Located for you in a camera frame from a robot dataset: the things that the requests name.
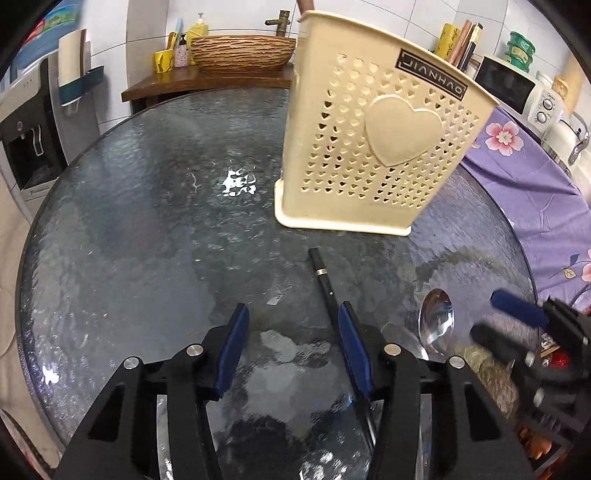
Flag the silver metal spoon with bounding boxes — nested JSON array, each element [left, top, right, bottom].
[[382, 289, 455, 361]]

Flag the purple floral cloth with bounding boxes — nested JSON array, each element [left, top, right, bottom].
[[463, 108, 590, 312]]

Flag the white electric kettle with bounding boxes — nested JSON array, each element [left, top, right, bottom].
[[541, 112, 590, 172]]

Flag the white microwave oven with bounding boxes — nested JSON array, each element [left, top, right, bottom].
[[474, 55, 567, 139]]

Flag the cream perforated utensil holder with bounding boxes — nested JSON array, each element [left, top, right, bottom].
[[274, 11, 497, 236]]

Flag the green stacked containers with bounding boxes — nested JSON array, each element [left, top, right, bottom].
[[503, 31, 536, 73]]

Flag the water dispenser machine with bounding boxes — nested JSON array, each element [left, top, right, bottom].
[[1, 52, 100, 220]]

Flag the dark wooden side table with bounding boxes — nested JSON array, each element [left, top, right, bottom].
[[121, 63, 294, 114]]

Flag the bronze faucet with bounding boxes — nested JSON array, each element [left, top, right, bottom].
[[264, 10, 290, 37]]

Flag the yellow mug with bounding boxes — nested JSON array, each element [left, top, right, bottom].
[[153, 49, 174, 74]]

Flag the white paper cup stack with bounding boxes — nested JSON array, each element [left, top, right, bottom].
[[58, 29, 86, 87]]

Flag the woven wicker basket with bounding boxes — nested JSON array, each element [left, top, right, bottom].
[[189, 35, 297, 72]]

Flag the yellow soap bottle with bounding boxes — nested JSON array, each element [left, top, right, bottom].
[[185, 12, 208, 66]]

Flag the blue water jug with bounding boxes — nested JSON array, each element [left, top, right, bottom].
[[11, 0, 84, 74]]

